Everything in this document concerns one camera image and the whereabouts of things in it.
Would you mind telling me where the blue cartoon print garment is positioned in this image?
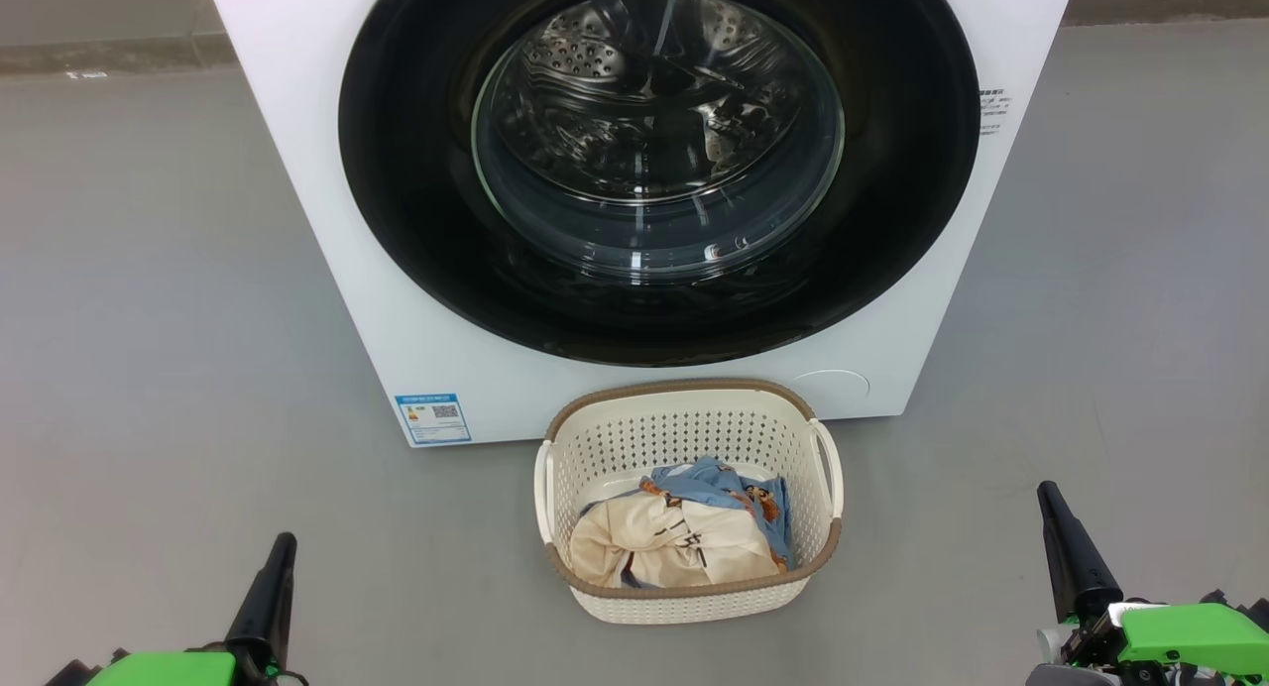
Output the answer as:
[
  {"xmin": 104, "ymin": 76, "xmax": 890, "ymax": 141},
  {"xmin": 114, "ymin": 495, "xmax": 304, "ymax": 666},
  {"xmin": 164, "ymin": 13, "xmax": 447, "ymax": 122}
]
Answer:
[{"xmin": 585, "ymin": 456, "xmax": 796, "ymax": 573}]

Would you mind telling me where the cream printed garment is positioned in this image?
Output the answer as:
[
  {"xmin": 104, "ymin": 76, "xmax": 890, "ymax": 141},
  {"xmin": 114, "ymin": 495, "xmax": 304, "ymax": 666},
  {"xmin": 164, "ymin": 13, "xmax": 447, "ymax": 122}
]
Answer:
[{"xmin": 568, "ymin": 493, "xmax": 784, "ymax": 590}]

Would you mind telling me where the round white filter flap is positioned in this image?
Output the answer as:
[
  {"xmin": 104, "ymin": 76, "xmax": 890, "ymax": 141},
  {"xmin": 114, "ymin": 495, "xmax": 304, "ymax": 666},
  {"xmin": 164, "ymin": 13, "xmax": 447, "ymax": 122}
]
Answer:
[{"xmin": 790, "ymin": 369, "xmax": 871, "ymax": 404}]

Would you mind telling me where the cream perforated laundry basket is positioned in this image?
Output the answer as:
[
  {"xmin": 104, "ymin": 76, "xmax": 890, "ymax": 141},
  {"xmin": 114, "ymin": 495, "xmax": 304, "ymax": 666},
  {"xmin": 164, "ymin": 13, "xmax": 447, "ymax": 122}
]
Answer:
[{"xmin": 533, "ymin": 377, "xmax": 846, "ymax": 626}]

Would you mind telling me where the white front-load washing machine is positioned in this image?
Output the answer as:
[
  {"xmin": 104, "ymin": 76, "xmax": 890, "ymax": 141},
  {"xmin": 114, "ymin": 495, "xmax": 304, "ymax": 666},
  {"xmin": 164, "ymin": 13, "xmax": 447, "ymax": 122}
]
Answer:
[{"xmin": 203, "ymin": 0, "xmax": 1080, "ymax": 449}]

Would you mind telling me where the blue energy label sticker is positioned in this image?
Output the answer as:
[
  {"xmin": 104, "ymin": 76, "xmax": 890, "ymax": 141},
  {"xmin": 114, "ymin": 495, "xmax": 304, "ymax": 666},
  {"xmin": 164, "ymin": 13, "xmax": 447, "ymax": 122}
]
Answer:
[{"xmin": 395, "ymin": 394, "xmax": 473, "ymax": 447}]

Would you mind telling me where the black round glass washer door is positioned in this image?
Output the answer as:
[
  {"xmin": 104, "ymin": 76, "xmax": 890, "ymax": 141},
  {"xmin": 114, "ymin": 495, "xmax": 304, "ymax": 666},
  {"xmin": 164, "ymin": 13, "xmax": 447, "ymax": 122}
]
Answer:
[{"xmin": 338, "ymin": 0, "xmax": 982, "ymax": 368}]

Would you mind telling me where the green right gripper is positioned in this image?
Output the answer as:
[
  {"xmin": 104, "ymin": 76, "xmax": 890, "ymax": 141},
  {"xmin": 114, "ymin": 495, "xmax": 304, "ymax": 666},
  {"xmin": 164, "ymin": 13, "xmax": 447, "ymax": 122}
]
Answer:
[{"xmin": 1026, "ymin": 482, "xmax": 1269, "ymax": 686}]

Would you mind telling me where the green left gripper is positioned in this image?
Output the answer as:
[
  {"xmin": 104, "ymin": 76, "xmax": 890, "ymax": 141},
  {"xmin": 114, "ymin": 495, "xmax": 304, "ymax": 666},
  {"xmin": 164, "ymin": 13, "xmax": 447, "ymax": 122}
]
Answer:
[{"xmin": 45, "ymin": 532, "xmax": 308, "ymax": 686}]

